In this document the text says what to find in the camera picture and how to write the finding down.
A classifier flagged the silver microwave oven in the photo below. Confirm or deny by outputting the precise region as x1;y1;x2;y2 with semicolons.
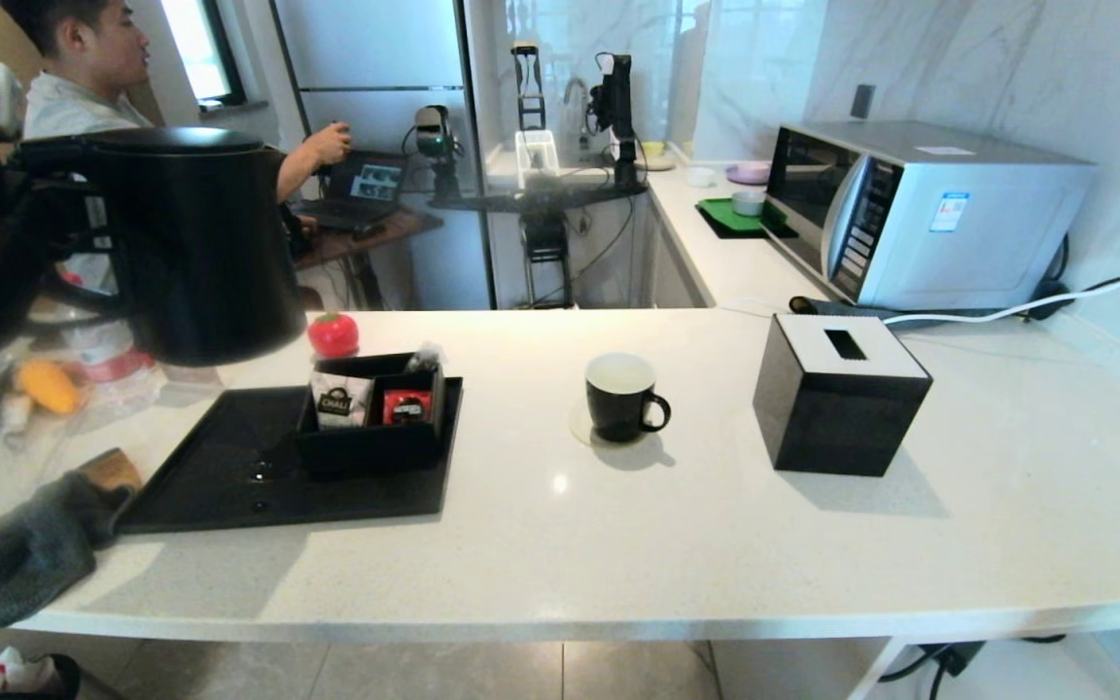
764;120;1098;312

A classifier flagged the silver refrigerator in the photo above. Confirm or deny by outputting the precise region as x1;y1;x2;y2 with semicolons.
268;0;498;310

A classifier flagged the black appliance cable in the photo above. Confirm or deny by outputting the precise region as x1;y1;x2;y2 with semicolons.
1027;233;1120;322

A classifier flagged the white plastic basket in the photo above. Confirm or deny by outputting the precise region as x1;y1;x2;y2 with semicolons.
515;129;561;192

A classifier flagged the black jointed arm white joint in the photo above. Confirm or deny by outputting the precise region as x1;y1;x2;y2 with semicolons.
587;53;641;191

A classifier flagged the black framed window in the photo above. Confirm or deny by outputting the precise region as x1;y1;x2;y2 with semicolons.
159;0;250;110

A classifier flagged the black waste bin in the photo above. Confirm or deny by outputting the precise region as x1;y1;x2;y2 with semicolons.
0;647;85;700

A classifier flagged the red drink packet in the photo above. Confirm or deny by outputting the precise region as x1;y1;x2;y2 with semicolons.
383;389;435;427

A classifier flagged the round translucent coaster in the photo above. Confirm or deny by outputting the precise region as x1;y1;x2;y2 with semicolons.
569;399;663;450

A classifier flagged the black laptop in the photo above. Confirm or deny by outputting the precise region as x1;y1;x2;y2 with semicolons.
293;151;412;234

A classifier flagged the white power cable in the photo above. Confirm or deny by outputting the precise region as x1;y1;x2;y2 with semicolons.
881;209;1120;328

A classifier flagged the white tea bag packet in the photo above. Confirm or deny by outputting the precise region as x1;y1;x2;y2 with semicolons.
310;371;374;431

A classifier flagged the orange corn cob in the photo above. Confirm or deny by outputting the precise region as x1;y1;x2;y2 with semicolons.
16;360;85;416

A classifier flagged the black serving tray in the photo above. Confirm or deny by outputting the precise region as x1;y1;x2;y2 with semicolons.
116;377;465;534

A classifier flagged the black organizer box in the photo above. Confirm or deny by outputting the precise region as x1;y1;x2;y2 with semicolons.
296;352;454;477

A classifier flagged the red tomato shaped container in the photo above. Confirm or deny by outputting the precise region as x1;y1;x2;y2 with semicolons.
307;311;362;361

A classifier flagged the black tissue box white top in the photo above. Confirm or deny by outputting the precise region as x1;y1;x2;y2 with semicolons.
752;313;934;478

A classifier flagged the man in grey shirt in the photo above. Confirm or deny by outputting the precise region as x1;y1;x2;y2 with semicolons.
0;0;354;205

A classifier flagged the black platform stand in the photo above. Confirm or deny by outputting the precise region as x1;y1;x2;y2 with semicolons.
429;178;650;310

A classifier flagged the black mug white inside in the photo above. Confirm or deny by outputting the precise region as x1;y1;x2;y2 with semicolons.
585;352;673;444

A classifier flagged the black camera on stand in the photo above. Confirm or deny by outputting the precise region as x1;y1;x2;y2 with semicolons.
412;104;466;205

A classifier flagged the black electric kettle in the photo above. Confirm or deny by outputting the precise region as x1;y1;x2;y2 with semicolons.
20;126;308;368

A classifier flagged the small wooden block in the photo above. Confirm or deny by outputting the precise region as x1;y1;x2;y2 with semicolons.
77;447;145;497

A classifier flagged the black power supply cable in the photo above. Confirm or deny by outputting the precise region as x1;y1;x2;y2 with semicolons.
876;634;1071;700

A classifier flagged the grey cloth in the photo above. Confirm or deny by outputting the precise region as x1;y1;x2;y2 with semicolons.
0;472;133;629

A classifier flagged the chrome faucet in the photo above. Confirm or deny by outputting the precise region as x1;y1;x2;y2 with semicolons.
563;78;592;152

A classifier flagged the green tray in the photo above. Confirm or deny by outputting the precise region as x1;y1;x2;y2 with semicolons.
695;197;800;241

